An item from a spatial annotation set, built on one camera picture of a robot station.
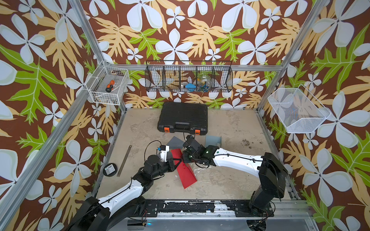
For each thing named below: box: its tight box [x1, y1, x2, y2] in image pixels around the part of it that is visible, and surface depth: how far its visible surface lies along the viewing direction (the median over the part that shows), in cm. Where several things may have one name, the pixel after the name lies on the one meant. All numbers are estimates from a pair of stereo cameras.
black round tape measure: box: [102, 162, 119, 178], surface depth 88 cm
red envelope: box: [170, 148, 198, 190], surface depth 80 cm
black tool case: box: [157, 102, 208, 136], surface depth 104 cm
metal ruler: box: [116, 144, 133, 178], surface depth 93 cm
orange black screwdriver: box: [105, 79, 116, 93], surface depth 82 cm
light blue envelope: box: [205, 135, 222, 149], surface depth 103 cm
